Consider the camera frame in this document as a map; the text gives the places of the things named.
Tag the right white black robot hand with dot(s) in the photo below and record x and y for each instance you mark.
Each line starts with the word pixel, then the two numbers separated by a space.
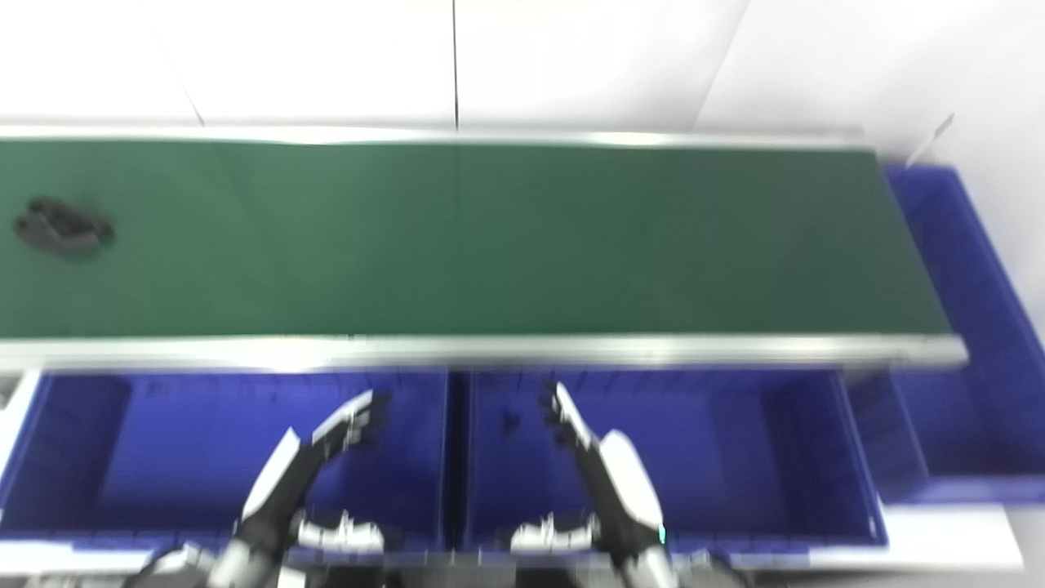
pixel 629 490

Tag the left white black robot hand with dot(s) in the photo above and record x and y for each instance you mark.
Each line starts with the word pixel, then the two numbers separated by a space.
pixel 273 482

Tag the black flange part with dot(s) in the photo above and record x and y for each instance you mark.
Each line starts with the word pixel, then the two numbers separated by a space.
pixel 64 227

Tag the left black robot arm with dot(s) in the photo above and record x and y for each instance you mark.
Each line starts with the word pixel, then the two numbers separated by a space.
pixel 233 570

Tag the blue plastic bin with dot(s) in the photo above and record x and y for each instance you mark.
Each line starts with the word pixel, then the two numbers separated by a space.
pixel 735 457
pixel 971 327
pixel 180 441

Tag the small black part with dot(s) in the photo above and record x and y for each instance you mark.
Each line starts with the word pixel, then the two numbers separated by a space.
pixel 511 421

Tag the green conveyor belt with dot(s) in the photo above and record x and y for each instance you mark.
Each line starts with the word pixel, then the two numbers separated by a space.
pixel 490 245

